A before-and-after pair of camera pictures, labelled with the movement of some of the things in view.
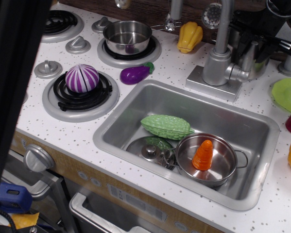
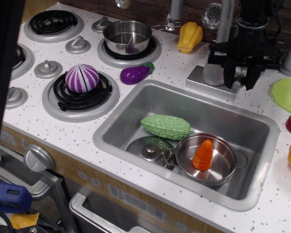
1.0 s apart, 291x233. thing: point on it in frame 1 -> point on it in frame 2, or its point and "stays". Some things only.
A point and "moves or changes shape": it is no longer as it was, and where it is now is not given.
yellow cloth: [24, 220] stays
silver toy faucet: [212, 78] stays
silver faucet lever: [233, 72] moves or changes shape
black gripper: [254, 25] -> [266, 56]
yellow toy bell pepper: [190, 36] stays
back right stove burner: [130, 61] stays
